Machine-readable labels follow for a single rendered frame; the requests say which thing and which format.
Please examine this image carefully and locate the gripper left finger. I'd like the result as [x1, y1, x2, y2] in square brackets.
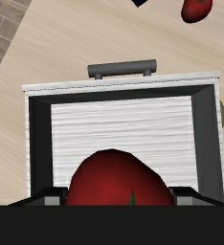
[8, 187, 69, 207]

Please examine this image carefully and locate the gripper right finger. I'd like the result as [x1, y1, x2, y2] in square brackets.
[168, 187, 224, 207]

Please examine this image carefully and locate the red tomato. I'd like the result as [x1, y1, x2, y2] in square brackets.
[180, 0, 213, 24]
[64, 148, 175, 207]

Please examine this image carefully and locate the open white drawer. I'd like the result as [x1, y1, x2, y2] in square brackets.
[21, 58, 224, 205]

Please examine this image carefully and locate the yellow round object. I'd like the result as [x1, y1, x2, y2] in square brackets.
[219, 99, 224, 129]

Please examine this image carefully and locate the dark blue object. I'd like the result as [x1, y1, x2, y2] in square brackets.
[131, 0, 149, 9]

